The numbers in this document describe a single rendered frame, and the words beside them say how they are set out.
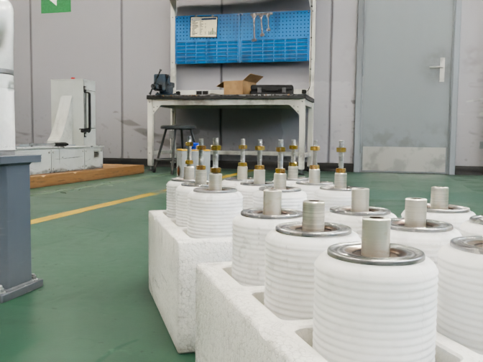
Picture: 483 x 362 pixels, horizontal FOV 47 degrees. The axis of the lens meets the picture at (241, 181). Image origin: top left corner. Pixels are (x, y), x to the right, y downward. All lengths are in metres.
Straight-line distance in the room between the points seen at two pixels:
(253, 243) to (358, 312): 0.24
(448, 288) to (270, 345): 0.16
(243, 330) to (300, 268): 0.08
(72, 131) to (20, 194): 3.41
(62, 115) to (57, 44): 2.58
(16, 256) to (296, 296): 0.86
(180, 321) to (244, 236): 0.30
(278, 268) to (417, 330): 0.16
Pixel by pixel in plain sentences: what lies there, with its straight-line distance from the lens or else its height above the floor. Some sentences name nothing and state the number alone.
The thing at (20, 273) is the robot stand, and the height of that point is 0.05.
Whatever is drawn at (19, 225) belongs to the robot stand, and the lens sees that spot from 1.28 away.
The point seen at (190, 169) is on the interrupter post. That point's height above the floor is 0.27.
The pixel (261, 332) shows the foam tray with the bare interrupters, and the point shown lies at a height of 0.18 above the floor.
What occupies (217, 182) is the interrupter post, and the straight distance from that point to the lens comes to 0.94.
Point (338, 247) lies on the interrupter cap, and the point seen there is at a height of 0.25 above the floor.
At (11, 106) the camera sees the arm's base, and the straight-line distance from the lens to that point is 1.28.
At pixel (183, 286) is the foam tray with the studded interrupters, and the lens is 0.89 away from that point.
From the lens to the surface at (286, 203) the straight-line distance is 0.94.
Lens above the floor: 0.34
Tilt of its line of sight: 4 degrees down
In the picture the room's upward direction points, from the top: 1 degrees clockwise
